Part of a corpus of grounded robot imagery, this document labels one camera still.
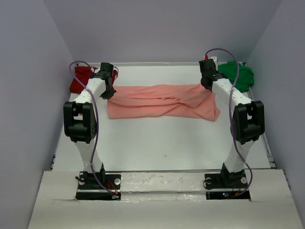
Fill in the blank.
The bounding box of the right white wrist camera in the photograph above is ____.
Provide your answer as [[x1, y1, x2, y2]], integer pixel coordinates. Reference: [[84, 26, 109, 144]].
[[208, 56, 218, 65]]

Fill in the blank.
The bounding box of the purple cable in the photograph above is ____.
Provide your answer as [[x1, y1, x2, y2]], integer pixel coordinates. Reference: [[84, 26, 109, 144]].
[[69, 61, 120, 198], [204, 48, 253, 198]]

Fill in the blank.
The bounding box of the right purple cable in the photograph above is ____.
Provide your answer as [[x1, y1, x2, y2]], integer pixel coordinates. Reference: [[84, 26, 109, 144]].
[[204, 48, 253, 198]]

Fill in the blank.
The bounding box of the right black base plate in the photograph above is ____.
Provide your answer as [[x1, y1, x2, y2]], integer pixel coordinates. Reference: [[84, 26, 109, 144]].
[[203, 171, 251, 200]]

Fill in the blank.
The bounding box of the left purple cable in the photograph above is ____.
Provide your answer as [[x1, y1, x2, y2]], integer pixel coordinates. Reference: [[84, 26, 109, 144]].
[[69, 61, 120, 198]]

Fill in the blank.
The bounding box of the red folded t shirt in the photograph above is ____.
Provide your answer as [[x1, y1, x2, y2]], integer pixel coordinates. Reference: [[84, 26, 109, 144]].
[[70, 66, 119, 94]]

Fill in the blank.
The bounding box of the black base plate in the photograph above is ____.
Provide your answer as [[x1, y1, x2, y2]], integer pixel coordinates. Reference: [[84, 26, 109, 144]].
[[203, 171, 251, 200], [75, 172, 122, 201]]

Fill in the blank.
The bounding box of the pink t shirt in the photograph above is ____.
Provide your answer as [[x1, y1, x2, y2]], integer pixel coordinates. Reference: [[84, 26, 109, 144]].
[[107, 84, 220, 121]]

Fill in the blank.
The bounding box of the green crumpled t shirt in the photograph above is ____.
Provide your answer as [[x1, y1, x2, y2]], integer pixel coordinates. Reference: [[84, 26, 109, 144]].
[[218, 61, 254, 93]]

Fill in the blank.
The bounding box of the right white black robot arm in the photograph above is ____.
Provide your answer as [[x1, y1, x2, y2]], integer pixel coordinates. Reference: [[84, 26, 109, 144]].
[[199, 58, 265, 190]]

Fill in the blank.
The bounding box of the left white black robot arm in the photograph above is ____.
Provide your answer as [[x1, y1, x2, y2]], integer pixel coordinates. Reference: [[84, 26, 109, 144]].
[[63, 62, 116, 192]]

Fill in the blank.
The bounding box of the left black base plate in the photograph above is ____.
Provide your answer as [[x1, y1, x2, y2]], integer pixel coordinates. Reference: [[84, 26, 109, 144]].
[[75, 172, 122, 201]]

